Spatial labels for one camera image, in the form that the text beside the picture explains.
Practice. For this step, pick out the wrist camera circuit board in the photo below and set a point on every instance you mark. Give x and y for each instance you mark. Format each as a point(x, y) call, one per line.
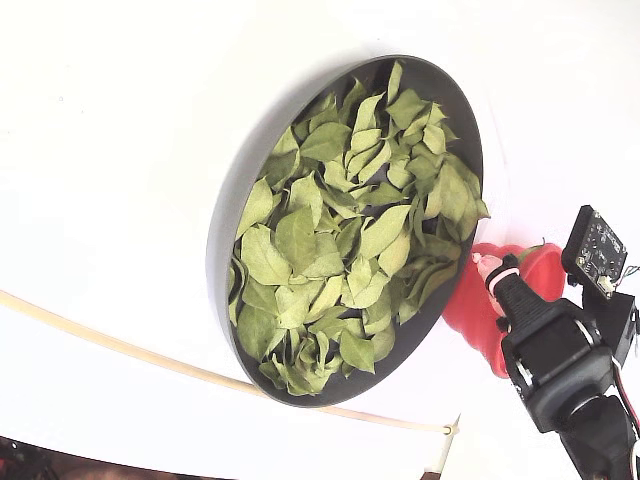
point(595, 250)

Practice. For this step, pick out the red collapsible silicone cup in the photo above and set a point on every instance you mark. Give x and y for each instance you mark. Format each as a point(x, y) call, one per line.
point(470, 310)

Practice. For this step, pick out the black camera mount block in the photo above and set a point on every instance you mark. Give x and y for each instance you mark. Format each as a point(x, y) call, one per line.
point(612, 320)

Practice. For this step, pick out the pile of green leaves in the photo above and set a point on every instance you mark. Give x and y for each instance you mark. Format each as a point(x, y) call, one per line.
point(310, 235)

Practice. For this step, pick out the dark grey round bowl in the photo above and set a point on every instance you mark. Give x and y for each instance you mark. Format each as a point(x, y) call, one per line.
point(217, 260)

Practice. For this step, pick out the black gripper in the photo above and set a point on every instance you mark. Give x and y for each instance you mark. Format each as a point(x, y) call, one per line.
point(542, 351)

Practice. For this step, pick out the green leaf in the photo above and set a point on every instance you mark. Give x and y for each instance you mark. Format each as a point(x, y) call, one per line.
point(531, 250)

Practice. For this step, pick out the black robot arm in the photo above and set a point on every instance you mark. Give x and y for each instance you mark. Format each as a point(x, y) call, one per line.
point(600, 440)

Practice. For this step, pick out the long wooden dowel rod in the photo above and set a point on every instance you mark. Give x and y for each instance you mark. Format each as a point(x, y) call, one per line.
point(200, 375)

